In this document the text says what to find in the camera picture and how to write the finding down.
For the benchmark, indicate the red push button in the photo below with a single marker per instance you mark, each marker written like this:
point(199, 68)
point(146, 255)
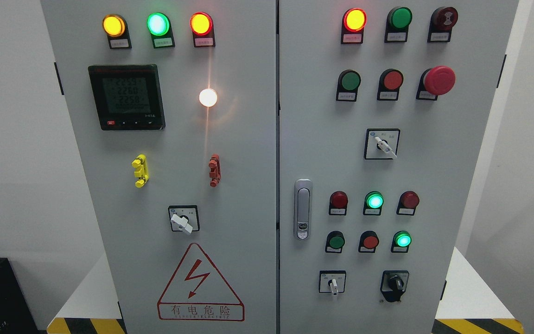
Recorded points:
point(368, 242)
point(390, 82)

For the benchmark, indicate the white platform with hazard stripes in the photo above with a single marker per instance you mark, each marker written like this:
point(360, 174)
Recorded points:
point(468, 305)

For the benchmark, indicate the white selector switch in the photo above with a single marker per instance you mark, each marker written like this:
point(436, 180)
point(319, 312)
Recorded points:
point(381, 143)
point(332, 281)

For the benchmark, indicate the green lamp lower right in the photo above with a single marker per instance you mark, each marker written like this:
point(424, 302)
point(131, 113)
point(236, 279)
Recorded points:
point(401, 242)

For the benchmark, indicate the grey electrical cabinet right door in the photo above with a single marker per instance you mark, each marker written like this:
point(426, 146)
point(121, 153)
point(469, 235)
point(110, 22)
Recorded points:
point(323, 140)

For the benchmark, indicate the green push button upper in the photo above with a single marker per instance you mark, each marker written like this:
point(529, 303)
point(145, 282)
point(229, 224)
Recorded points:
point(347, 86)

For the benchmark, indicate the yellow indicator lamp top left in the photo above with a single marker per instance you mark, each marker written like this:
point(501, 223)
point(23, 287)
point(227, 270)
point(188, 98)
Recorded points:
point(117, 32)

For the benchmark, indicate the red push button lower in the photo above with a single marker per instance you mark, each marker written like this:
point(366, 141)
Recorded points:
point(368, 242)

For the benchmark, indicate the white selector switch upper right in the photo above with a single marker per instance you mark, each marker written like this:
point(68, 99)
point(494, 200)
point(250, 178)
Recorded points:
point(381, 143)

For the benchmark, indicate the red emergency stop button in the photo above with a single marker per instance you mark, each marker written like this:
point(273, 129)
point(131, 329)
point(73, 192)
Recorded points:
point(435, 82)

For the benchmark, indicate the yellow terminal connector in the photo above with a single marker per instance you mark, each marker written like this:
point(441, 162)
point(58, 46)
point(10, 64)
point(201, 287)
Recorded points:
point(140, 170)

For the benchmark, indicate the black digital power meter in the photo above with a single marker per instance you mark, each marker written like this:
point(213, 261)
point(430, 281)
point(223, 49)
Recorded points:
point(127, 97)

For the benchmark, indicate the white selector switch left door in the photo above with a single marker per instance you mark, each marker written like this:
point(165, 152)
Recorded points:
point(184, 218)

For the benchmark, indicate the red terminal connector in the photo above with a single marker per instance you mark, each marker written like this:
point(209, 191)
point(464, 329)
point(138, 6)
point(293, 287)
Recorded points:
point(215, 170)

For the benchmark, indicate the red push button upper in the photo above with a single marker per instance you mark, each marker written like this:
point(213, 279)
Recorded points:
point(390, 82)

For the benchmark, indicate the green indicator lamp top left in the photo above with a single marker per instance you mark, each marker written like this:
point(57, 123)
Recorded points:
point(160, 30)

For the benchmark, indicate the red lit lamp right door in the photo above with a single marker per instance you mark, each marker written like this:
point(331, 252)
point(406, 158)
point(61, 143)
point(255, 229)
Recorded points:
point(352, 30)

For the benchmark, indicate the grey electrical cabinet door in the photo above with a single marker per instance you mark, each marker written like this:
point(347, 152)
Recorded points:
point(237, 217)
point(323, 140)

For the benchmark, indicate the green lit lamp middle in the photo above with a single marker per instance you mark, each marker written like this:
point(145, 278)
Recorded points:
point(373, 203)

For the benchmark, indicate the green push button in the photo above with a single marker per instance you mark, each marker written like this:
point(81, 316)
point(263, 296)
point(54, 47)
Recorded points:
point(334, 242)
point(347, 86)

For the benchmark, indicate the red lamp right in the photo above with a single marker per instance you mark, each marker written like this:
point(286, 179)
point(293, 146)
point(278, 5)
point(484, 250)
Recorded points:
point(408, 203)

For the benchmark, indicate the dark red lamp left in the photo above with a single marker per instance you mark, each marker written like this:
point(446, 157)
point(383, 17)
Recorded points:
point(338, 203)

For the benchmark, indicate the red electric danger warning sign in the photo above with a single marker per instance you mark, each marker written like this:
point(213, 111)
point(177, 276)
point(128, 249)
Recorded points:
point(197, 291)

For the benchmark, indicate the grey electrical cabinet left door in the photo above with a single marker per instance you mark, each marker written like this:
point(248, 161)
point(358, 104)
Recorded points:
point(237, 217)

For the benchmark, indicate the silver door handle lock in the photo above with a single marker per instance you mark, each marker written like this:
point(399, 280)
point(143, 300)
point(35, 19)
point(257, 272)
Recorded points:
point(302, 204)

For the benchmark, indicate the green push button lower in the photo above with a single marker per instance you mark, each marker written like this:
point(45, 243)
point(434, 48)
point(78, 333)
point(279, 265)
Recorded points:
point(334, 242)

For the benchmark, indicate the red indicator lamp top left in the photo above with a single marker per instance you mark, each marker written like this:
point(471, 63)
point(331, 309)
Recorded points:
point(202, 29)

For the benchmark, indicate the white selector switch lower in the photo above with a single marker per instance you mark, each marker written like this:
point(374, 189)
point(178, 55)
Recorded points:
point(332, 281)

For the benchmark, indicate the white lit indicator lamp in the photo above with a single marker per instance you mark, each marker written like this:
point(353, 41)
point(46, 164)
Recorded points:
point(208, 97)

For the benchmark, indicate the green lamp top right door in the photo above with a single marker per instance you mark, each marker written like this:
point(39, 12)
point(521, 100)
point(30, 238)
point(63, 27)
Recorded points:
point(397, 25)

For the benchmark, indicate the black knob selector switch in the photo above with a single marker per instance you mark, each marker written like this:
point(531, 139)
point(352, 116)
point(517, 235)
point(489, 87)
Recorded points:
point(394, 284)

